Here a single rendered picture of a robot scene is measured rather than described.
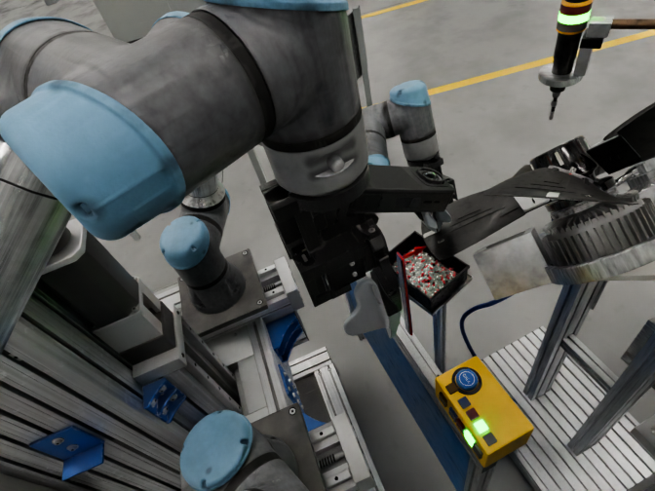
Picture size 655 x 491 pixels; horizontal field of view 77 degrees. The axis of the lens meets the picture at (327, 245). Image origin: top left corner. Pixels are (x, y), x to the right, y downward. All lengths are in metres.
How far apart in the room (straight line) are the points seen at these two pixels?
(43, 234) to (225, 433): 0.45
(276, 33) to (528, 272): 0.96
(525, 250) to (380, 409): 1.14
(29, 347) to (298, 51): 0.54
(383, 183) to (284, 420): 0.66
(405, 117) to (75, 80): 0.72
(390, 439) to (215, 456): 1.33
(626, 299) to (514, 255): 1.35
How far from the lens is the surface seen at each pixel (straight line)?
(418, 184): 0.38
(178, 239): 1.00
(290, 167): 0.28
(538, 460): 1.90
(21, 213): 0.34
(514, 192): 0.77
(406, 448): 1.94
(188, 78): 0.21
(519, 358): 2.03
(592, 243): 1.01
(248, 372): 1.10
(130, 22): 7.07
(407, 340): 1.15
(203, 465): 0.70
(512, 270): 1.11
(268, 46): 0.23
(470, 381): 0.86
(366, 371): 2.07
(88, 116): 0.21
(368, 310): 0.41
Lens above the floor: 1.88
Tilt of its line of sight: 47 degrees down
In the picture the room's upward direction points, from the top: 18 degrees counter-clockwise
